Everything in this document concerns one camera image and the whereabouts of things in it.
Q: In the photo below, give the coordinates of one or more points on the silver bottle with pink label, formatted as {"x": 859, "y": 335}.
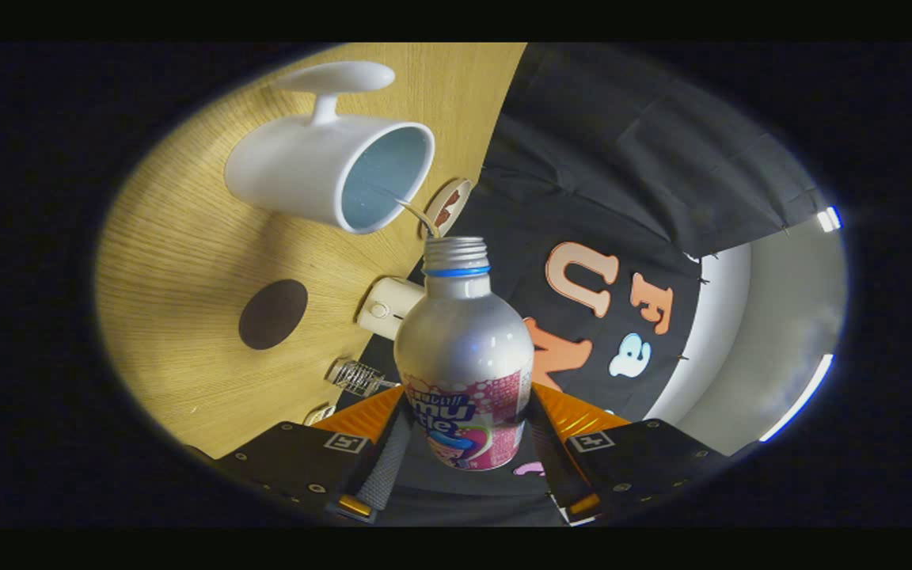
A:
{"x": 464, "y": 340}

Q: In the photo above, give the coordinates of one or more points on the white toaster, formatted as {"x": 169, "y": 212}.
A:
{"x": 389, "y": 307}

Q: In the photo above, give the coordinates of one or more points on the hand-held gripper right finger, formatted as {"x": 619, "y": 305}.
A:
{"x": 555, "y": 475}

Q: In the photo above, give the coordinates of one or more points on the narrow ceiling light strip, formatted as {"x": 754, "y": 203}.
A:
{"x": 828, "y": 218}

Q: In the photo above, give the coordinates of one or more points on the white round plate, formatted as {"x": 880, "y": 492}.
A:
{"x": 456, "y": 194}

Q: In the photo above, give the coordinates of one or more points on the white divided dish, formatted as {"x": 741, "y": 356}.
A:
{"x": 320, "y": 415}

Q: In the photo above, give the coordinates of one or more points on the pale yellow juice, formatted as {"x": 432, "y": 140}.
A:
{"x": 424, "y": 219}

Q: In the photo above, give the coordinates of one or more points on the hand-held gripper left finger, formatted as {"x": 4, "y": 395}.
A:
{"x": 385, "y": 467}

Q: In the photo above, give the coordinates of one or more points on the dark brown round coaster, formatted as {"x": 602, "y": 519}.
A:
{"x": 272, "y": 314}

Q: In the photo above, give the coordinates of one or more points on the wooden table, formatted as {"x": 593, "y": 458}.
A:
{"x": 179, "y": 261}

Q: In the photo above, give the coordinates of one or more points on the white cup with blue inside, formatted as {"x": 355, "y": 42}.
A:
{"x": 290, "y": 170}

